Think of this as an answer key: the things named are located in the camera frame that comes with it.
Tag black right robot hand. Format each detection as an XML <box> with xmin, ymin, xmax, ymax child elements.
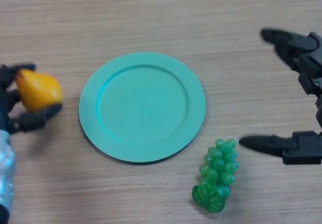
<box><xmin>238</xmin><ymin>27</ymin><xmax>322</xmax><ymax>165</ymax></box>

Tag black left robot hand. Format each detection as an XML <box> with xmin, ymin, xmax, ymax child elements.
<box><xmin>0</xmin><ymin>62</ymin><xmax>63</xmax><ymax>134</ymax></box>

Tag yellow pear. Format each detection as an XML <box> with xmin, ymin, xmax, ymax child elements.
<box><xmin>15</xmin><ymin>69</ymin><xmax>63</xmax><ymax>112</ymax></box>

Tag green round plate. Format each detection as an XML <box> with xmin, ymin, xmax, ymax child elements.
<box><xmin>78</xmin><ymin>52</ymin><xmax>206</xmax><ymax>165</ymax></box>

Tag green grape bunch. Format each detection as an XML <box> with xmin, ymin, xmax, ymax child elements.
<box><xmin>192</xmin><ymin>138</ymin><xmax>239</xmax><ymax>214</ymax></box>

